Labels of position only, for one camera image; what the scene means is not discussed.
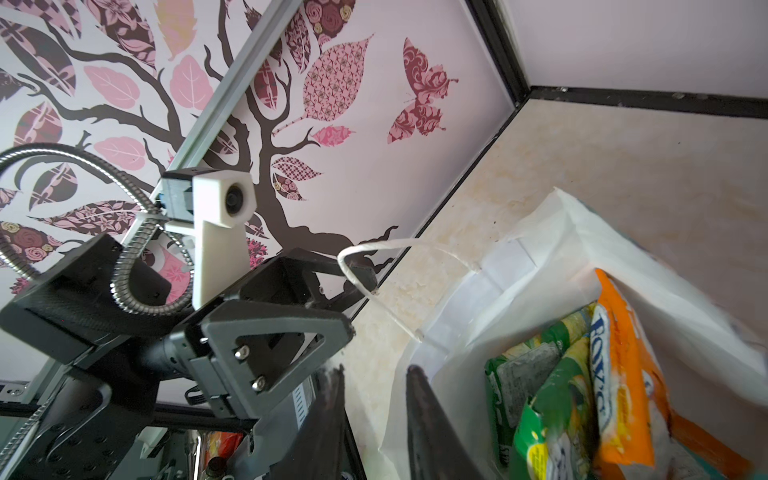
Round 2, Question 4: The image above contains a light green Fox's candy packet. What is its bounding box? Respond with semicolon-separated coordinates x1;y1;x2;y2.
507;336;598;479

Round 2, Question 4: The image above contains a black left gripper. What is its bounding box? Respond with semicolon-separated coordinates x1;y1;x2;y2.
1;234;364;419

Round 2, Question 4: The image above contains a left aluminium rail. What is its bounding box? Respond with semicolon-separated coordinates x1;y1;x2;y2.
168;1;300;173

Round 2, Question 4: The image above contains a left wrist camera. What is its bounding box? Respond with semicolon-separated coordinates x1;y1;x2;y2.
159;167;257;309

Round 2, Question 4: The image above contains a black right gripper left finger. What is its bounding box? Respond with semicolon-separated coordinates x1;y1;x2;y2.
269;366;345;480

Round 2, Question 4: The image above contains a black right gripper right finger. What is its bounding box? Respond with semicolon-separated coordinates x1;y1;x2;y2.
406;365;482;479

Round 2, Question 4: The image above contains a floral white paper bag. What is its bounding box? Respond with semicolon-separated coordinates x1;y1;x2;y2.
335;187;768;480

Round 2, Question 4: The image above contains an orange red Fox's candy packet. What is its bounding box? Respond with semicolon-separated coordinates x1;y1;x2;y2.
589;270;753;479

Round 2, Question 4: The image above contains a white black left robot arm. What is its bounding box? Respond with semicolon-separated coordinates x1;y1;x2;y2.
1;234;360;479

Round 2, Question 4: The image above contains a dark green Fox's candy packet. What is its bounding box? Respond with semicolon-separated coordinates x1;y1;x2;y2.
484;302;597;468

